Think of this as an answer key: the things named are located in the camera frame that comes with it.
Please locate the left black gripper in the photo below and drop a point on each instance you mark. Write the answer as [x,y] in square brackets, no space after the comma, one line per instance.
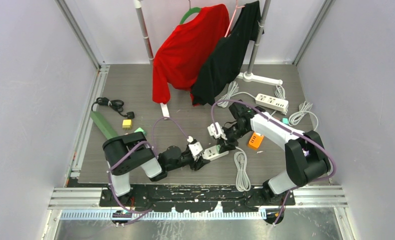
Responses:
[196,164]

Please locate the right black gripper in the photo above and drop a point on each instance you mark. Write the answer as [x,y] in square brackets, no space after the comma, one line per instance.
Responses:
[231,147]

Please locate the white power strip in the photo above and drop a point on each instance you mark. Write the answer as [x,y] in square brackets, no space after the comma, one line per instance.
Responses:
[271,102]
[211,153]

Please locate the orange power strip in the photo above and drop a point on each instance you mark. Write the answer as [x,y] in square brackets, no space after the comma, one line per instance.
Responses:
[255,141]

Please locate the yellow plug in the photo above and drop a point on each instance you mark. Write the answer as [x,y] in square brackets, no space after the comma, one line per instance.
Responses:
[127,124]

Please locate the green power strip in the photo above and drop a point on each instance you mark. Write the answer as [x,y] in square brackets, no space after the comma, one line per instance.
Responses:
[103,125]

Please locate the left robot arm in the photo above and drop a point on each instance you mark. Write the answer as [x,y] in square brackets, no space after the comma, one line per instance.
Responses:
[128,152]

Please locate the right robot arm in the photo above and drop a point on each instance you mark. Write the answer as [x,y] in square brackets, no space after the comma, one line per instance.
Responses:
[306,159]

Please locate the clothes rack right pole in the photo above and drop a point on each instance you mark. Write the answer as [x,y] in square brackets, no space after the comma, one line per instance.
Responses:
[248,75]

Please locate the clothes rack pole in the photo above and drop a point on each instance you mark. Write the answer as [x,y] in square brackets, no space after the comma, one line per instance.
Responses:
[248,75]
[144,31]

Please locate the black shirt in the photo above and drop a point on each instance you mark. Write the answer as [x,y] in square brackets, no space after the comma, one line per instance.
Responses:
[224,63]

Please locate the red shirt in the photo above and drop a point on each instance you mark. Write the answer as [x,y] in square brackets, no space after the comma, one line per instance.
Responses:
[180,58]

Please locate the pink hanger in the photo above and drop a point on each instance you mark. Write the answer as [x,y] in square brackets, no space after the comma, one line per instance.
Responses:
[236,8]

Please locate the green hanger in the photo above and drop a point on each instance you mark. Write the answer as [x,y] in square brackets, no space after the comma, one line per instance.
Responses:
[191,11]

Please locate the clothes rack left pole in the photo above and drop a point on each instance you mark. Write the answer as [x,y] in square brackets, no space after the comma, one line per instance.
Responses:
[144,31]

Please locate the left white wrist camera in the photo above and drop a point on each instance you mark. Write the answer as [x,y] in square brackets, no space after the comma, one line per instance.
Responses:
[195,147]

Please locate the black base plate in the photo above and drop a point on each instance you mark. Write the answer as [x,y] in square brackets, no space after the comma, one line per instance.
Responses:
[192,198]

